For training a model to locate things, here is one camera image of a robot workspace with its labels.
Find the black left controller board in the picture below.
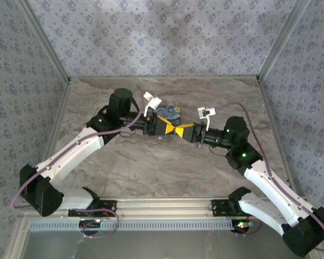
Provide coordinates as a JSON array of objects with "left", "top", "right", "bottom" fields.
[{"left": 79, "top": 219, "right": 103, "bottom": 235}]

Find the aluminium table side rail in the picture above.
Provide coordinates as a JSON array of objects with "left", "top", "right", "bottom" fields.
[
  {"left": 258, "top": 79, "right": 298, "bottom": 196},
  {"left": 29, "top": 80, "right": 72, "bottom": 199}
]

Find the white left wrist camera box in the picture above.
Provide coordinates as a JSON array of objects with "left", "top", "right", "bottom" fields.
[{"left": 142, "top": 91, "right": 163, "bottom": 117}]

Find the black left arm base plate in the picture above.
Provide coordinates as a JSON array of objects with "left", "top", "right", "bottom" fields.
[{"left": 68, "top": 199, "right": 117, "bottom": 218}]

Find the thin red wire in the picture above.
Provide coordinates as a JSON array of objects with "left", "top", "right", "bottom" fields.
[{"left": 98, "top": 207, "right": 111, "bottom": 220}]

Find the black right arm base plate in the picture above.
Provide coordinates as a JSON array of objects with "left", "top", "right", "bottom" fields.
[{"left": 211, "top": 199, "right": 242, "bottom": 217}]

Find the grey metal panel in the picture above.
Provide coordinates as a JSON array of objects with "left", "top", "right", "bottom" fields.
[{"left": 24, "top": 230, "right": 313, "bottom": 259}]

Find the blue starry night print box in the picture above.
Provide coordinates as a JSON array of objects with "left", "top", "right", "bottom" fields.
[{"left": 147, "top": 104, "right": 182, "bottom": 140}]

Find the aluminium frame post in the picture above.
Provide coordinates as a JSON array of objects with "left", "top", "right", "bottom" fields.
[
  {"left": 256, "top": 0, "right": 313, "bottom": 81},
  {"left": 15, "top": 0, "right": 71, "bottom": 84}
]

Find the black right controller board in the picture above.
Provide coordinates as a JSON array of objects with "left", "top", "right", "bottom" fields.
[{"left": 230, "top": 220, "right": 254, "bottom": 235}]

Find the black controller board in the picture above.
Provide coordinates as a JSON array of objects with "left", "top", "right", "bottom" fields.
[
  {"left": 230, "top": 220, "right": 254, "bottom": 235},
  {"left": 79, "top": 219, "right": 103, "bottom": 235}
]

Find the grey slotted cable duct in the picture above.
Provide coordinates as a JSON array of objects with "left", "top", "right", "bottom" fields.
[{"left": 29, "top": 219, "right": 234, "bottom": 232}]

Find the aluminium mounting rail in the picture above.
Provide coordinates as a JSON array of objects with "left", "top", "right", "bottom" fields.
[{"left": 21, "top": 196, "right": 313, "bottom": 219}]

